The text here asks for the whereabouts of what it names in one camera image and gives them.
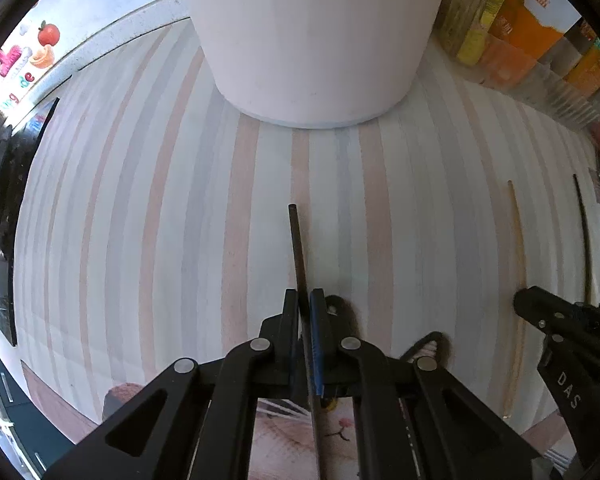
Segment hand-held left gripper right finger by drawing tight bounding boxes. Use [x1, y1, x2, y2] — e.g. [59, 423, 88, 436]
[309, 288, 556, 480]

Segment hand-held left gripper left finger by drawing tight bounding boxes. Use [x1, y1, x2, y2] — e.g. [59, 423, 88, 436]
[42, 289, 308, 480]

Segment green-banded light chopstick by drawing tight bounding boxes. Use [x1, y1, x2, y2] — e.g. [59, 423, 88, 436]
[501, 179, 529, 421]

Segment dark wooden chopstick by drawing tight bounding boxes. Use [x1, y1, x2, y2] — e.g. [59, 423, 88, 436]
[287, 203, 327, 480]
[572, 173, 594, 307]

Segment beige round chopstick holder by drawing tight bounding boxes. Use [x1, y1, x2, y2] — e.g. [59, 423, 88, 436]
[172, 0, 454, 129]

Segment striped cat-print tablecloth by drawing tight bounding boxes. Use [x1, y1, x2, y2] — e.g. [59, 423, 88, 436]
[11, 0, 600, 480]

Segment yellow seasoning box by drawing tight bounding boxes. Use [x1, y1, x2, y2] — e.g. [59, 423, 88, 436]
[456, 0, 517, 67]

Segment orange and white packet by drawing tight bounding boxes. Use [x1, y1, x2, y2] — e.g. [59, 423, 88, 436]
[480, 0, 582, 87]

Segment bag with brown contents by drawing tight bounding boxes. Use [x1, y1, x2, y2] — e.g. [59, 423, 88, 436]
[434, 0, 502, 57]

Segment colourful wall stickers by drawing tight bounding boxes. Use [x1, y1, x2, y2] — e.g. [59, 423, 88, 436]
[0, 19, 62, 137]

